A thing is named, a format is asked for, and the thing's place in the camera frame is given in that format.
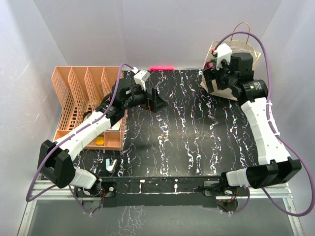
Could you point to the aluminium frame rail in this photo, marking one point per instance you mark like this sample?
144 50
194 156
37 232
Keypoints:
56 212

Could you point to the white plastic hook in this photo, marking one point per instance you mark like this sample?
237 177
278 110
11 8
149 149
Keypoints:
110 165

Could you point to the purple snack bag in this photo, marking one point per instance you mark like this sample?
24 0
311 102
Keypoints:
210 64

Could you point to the white red card box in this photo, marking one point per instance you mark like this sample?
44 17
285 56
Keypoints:
116 127

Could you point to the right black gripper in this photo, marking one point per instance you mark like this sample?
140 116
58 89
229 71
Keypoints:
212 73

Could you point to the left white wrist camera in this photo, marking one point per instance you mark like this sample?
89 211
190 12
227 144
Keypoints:
141 77

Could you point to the red light strip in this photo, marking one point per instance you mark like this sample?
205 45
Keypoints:
162 68

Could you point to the yellow round object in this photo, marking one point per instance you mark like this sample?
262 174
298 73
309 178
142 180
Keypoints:
100 141

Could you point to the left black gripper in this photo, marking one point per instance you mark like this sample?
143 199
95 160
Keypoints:
152 101

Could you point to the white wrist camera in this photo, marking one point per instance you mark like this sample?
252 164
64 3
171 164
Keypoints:
223 54
141 77

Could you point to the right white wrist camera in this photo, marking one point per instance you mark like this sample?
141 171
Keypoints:
223 54

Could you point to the pink plastic file organizer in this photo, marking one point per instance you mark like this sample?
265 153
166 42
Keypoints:
80 89

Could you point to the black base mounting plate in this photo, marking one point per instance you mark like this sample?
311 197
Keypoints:
160 191

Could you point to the brown paper bag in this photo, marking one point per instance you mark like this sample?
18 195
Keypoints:
244 56

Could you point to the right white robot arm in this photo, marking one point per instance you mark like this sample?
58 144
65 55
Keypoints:
275 166

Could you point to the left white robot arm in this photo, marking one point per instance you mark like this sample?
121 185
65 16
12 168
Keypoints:
56 158

